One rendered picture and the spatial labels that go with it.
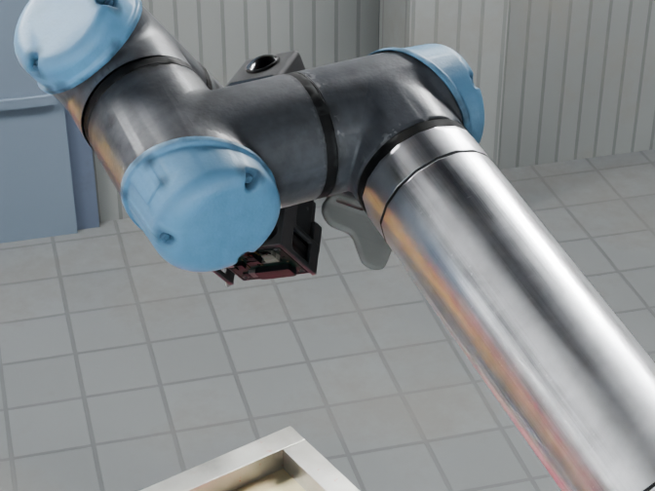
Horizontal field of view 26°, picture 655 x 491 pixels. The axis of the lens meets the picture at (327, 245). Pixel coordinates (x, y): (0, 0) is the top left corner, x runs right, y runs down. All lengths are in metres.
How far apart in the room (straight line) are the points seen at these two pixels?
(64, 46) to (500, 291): 0.28
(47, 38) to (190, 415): 2.88
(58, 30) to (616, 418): 0.38
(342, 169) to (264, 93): 0.06
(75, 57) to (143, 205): 0.10
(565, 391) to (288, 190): 0.20
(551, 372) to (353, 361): 3.14
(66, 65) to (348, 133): 0.16
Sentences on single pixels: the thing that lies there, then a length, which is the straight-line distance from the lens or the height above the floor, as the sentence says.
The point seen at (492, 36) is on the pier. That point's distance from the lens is 4.22.
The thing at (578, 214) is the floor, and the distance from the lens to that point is 4.56.
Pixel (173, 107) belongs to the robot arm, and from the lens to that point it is 0.78.
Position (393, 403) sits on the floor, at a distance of 3.69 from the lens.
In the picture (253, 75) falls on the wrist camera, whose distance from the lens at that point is 1.02.
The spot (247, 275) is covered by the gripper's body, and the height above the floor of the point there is 1.72.
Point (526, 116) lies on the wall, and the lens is 4.73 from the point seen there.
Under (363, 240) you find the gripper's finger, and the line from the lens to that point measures 1.01.
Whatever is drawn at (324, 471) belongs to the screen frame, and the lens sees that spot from 1.95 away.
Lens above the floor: 2.26
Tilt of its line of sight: 31 degrees down
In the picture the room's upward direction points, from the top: straight up
